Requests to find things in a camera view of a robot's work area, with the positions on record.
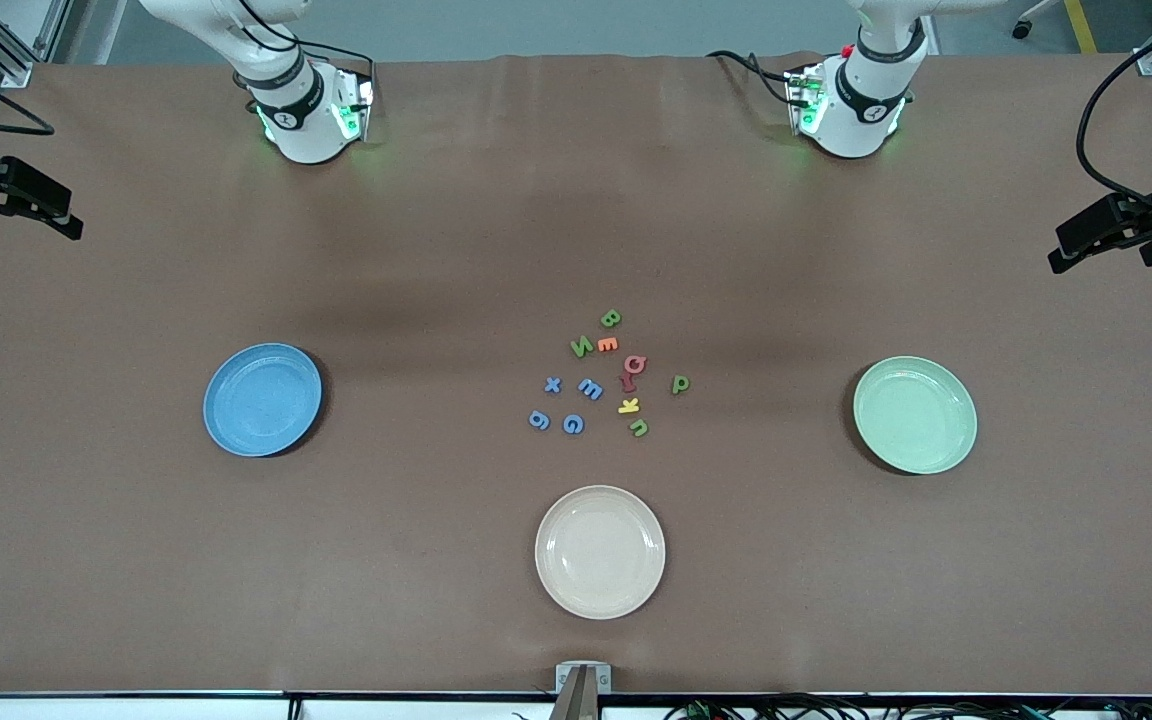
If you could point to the blue plate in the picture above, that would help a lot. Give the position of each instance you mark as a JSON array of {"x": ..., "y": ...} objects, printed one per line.
[{"x": 262, "y": 400}]

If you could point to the grey camera stand post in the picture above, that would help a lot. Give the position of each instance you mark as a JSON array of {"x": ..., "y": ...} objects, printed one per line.
[{"x": 576, "y": 700}]

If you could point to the red letter Q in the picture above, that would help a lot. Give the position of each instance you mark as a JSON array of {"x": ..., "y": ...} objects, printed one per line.
[{"x": 631, "y": 357}]

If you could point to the green letter N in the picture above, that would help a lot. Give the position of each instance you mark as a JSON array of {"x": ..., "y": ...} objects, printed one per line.
[{"x": 582, "y": 347}]

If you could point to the brown paper table cover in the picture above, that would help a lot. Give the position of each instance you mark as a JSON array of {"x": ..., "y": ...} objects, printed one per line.
[{"x": 136, "y": 560}]

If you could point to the blue capital letter G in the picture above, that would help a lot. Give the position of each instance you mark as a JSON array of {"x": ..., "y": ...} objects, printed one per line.
[{"x": 566, "y": 424}]

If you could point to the silver camera stand bracket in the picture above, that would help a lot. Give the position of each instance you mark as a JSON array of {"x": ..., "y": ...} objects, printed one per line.
[{"x": 566, "y": 675}]

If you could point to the office chair caster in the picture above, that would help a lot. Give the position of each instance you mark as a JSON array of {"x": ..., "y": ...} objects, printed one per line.
[{"x": 1021, "y": 28}]

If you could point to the light green plate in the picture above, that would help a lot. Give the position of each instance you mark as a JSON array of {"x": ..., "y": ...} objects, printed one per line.
[{"x": 915, "y": 415}]

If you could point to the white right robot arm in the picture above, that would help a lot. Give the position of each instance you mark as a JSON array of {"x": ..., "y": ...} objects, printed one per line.
[{"x": 301, "y": 125}]

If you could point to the green letter p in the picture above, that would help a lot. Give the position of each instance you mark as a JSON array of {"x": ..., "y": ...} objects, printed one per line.
[{"x": 680, "y": 383}]

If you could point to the green letter B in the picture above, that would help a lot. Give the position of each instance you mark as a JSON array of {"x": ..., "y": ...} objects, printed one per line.
[{"x": 610, "y": 319}]

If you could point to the yellow letter K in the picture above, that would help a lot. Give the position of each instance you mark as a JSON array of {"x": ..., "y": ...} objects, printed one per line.
[{"x": 628, "y": 405}]

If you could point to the blue letter m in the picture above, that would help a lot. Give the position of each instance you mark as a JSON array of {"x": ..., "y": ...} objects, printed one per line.
[{"x": 590, "y": 388}]

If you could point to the dark red letter Y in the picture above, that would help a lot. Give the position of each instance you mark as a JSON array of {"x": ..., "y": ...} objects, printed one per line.
[{"x": 627, "y": 382}]

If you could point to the blue lowercase letter g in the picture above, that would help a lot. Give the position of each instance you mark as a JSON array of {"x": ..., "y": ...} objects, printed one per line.
[{"x": 539, "y": 419}]

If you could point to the beige plate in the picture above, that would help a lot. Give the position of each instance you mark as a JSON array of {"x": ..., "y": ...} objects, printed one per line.
[{"x": 600, "y": 552}]

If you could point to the green letter u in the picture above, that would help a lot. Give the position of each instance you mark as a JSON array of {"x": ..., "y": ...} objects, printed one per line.
[{"x": 638, "y": 428}]

